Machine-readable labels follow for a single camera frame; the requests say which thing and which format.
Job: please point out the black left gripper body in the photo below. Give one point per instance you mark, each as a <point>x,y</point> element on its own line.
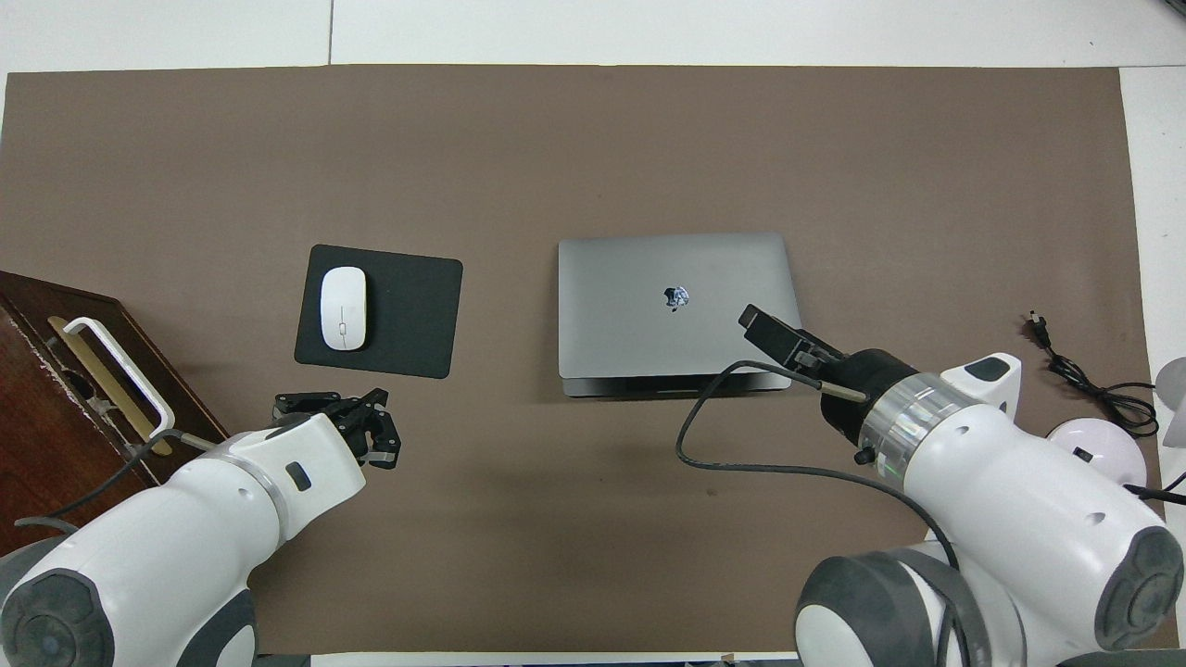
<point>361,421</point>

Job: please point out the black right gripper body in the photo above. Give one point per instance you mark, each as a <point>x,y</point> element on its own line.
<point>857,389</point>

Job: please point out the grey aluminium laptop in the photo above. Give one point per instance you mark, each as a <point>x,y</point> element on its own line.
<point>649,333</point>

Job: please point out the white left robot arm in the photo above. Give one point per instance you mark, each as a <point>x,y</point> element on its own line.
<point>185,528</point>

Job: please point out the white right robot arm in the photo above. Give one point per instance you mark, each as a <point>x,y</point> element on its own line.
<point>1019,500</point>

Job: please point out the white computer mouse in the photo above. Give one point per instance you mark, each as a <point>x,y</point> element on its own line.
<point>343,310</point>

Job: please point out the black mouse pad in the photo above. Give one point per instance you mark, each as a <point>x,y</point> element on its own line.
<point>417,315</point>

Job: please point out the white round lamp base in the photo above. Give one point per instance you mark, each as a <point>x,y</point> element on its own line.
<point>1103,445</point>

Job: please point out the large brown table mat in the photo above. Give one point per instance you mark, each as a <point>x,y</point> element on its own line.
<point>593,148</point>

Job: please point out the dark brown wooden box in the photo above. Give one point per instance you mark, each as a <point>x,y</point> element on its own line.
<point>46,435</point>

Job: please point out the black lamp neck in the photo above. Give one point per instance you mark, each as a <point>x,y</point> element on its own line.
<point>1158,496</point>

